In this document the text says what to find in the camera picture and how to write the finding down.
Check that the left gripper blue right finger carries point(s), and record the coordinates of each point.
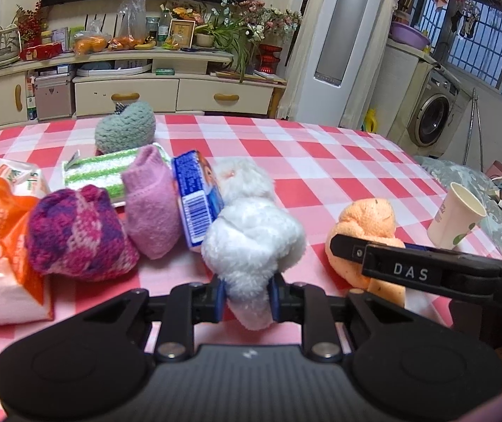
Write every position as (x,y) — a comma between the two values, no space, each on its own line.
(273,287)

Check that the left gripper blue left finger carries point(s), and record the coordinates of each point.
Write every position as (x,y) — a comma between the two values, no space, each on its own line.
(219,298)

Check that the white fluffy plush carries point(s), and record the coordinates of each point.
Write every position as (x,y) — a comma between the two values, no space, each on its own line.
(251,240)

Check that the pink knitted sock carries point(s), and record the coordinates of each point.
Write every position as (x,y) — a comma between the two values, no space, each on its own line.
(152,218)

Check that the purple pink knitted hat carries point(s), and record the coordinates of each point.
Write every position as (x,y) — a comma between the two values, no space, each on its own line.
(78,234)

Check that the green white striped cloth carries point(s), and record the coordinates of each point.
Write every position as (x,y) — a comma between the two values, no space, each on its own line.
(103,171)

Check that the paper cup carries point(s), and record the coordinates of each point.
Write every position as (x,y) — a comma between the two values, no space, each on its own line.
(457,216)

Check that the grey-green crochet heart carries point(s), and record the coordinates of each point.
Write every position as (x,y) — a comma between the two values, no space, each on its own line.
(132,128)

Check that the washing machine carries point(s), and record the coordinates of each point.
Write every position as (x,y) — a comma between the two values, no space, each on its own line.
(433,101)

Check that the orange tissue paper pack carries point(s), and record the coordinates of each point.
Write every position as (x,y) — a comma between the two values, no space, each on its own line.
(24,293)

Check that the red lantern vase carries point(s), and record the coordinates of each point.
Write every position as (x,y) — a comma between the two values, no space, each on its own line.
(268,58)

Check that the cream tv cabinet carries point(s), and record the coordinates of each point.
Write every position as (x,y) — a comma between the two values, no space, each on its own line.
(170,81)

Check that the pink storage box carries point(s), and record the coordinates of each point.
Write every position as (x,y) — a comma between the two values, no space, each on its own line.
(54,96)

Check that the framed picture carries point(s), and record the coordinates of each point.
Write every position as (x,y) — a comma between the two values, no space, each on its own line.
(181,31)

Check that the potted flower plant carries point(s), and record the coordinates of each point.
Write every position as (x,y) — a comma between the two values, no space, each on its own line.
(239,27)

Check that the clear plastic bag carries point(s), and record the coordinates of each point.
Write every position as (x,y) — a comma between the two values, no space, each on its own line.
(132,18)

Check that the bag of oranges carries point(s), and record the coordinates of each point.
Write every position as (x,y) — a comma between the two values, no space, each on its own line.
(89,42)

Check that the purple basin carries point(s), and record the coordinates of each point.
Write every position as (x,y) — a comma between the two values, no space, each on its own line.
(404,34)

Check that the red gift box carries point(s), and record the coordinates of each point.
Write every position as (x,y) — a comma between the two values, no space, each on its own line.
(41,52)

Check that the white air conditioner tower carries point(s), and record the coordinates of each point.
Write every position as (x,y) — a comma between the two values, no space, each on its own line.
(335,60)

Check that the red berry branch decoration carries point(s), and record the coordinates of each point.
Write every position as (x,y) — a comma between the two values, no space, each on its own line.
(31,24)

